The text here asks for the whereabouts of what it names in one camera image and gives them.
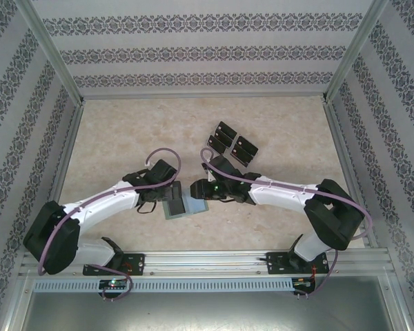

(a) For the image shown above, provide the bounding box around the grey slotted cable duct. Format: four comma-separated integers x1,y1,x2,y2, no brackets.
32,277,295,294

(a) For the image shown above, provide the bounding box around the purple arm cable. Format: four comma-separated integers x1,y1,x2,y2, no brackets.
199,147,373,301
37,147,184,301

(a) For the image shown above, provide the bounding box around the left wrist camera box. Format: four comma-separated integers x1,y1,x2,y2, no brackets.
148,159,179,183

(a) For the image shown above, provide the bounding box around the black VIP card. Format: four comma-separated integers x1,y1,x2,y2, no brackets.
217,120,242,136
230,143,255,165
236,135,259,152
213,126,236,141
208,134,228,155
166,199,188,217

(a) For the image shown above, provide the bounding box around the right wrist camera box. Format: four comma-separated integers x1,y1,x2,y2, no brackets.
202,154,244,181

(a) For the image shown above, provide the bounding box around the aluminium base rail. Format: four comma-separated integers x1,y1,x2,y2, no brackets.
19,250,395,277

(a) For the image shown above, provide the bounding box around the aluminium frame post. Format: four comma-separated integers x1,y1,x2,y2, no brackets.
322,0,391,104
15,0,86,106

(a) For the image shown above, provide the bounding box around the thin black cable loop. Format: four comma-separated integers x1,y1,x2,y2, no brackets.
137,200,157,215

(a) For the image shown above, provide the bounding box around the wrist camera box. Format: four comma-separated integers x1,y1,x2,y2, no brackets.
202,154,244,181
148,159,179,183

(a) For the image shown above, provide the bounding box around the green card holder wallet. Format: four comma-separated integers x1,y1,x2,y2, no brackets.
161,196,208,221

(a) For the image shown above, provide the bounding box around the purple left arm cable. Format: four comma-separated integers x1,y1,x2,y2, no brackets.
37,147,184,301

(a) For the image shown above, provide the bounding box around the aluminium back rail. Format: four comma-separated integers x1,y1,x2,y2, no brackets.
79,92,328,101

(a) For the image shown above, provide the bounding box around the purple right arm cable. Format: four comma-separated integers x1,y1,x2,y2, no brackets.
199,147,373,301

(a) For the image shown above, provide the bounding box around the small green circuit board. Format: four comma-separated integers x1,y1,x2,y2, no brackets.
292,277,317,288
99,279,129,290

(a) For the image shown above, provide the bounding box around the grey sheet metal tray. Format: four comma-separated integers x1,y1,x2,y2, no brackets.
1,274,414,331

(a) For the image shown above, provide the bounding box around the aluminium side rail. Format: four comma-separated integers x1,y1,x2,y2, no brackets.
34,103,87,252
322,101,379,248

